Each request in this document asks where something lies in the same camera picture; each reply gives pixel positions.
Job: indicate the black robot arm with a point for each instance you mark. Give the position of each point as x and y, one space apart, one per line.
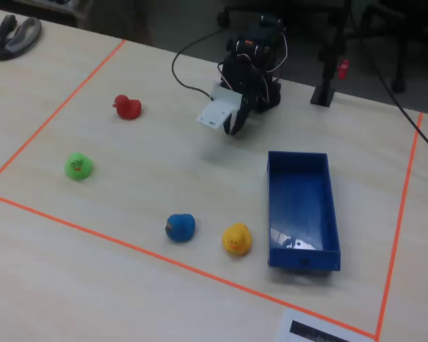
267 33

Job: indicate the yellow rubber duck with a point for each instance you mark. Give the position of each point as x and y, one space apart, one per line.
237 238

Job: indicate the red clamp knob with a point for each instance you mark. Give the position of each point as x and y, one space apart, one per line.
343 69

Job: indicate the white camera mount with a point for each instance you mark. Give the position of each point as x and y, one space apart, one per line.
217 108

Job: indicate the black chair caster wheel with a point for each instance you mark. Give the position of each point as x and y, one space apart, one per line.
223 18

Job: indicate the green rubber duck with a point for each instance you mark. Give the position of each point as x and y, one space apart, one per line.
78 166

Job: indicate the red rubber duck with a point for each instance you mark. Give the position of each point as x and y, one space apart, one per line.
128 107

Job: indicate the black office chair base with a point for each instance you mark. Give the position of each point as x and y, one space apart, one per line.
399 42

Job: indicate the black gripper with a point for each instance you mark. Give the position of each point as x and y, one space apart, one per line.
242 115

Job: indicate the blue plastic box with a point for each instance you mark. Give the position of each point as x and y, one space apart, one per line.
299 199

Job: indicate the white paper with black strip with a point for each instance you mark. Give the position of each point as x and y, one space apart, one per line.
306 327

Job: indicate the black clamp stand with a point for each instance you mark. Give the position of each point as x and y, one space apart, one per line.
324 89

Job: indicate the orange tape strip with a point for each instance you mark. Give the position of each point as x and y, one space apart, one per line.
164 259
401 213
57 111

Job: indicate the blue rubber duck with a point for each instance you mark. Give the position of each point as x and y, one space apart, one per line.
181 228

